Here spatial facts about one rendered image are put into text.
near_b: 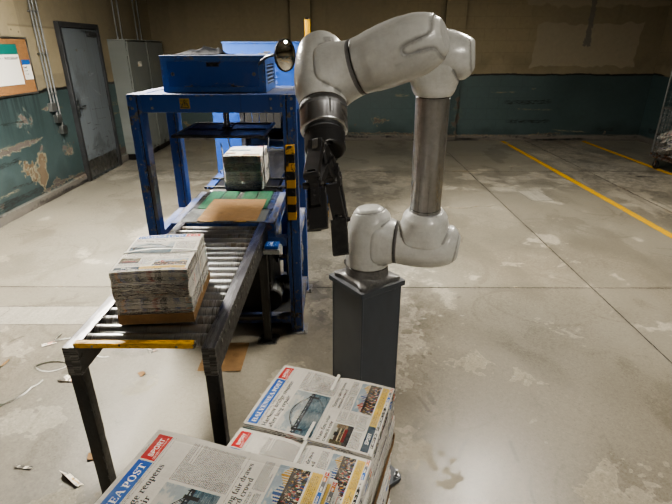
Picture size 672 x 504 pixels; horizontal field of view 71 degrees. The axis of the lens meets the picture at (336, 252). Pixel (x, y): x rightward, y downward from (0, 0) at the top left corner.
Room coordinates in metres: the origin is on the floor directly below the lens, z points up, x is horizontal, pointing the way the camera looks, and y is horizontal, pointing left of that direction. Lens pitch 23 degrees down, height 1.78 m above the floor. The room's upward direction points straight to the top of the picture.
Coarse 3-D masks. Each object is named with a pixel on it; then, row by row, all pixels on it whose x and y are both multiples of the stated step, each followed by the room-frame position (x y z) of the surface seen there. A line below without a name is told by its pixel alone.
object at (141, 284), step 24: (120, 264) 1.63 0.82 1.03; (144, 264) 1.63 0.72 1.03; (168, 264) 1.62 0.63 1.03; (192, 264) 1.69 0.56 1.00; (120, 288) 1.56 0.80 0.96; (144, 288) 1.57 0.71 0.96; (168, 288) 1.57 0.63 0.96; (192, 288) 1.62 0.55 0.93; (120, 312) 1.56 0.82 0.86; (144, 312) 1.57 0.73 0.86; (168, 312) 1.58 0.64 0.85
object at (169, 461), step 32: (160, 448) 0.69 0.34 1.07; (192, 448) 0.69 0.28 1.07; (224, 448) 0.69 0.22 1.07; (128, 480) 0.62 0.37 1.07; (160, 480) 0.62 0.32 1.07; (192, 480) 0.62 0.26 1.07; (224, 480) 0.62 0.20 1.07; (256, 480) 0.62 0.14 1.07; (288, 480) 0.62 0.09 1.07; (320, 480) 0.62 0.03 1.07
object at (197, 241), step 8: (136, 240) 1.88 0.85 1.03; (144, 240) 1.87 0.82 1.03; (152, 240) 1.87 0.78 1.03; (160, 240) 1.87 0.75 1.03; (168, 240) 1.87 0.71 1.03; (176, 240) 1.87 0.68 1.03; (184, 240) 1.87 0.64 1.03; (192, 240) 1.86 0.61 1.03; (200, 240) 1.87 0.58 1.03; (128, 248) 1.79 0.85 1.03; (136, 248) 1.79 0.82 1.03; (144, 248) 1.79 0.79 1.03; (200, 248) 1.85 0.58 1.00; (200, 256) 1.83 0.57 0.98; (200, 264) 1.81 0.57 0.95; (208, 264) 1.95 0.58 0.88; (208, 272) 1.95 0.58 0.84
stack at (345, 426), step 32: (288, 384) 1.18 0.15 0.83; (320, 384) 1.18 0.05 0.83; (352, 384) 1.18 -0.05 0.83; (256, 416) 1.04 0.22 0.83; (288, 416) 1.04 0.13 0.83; (320, 416) 1.04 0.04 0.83; (352, 416) 1.04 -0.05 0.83; (384, 416) 1.04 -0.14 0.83; (256, 448) 0.93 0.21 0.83; (288, 448) 0.93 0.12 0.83; (320, 448) 0.93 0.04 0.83; (352, 448) 0.93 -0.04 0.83; (384, 448) 1.04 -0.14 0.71; (352, 480) 0.83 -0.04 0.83; (384, 480) 1.07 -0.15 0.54
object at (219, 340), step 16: (256, 240) 2.45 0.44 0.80; (256, 256) 2.33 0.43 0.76; (240, 272) 2.04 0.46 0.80; (240, 288) 1.89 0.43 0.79; (224, 304) 1.73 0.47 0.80; (240, 304) 1.86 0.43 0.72; (224, 320) 1.60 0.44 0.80; (208, 336) 1.49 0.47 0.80; (224, 336) 1.55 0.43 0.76; (208, 352) 1.42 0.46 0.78; (224, 352) 1.53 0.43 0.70; (208, 368) 1.42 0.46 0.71
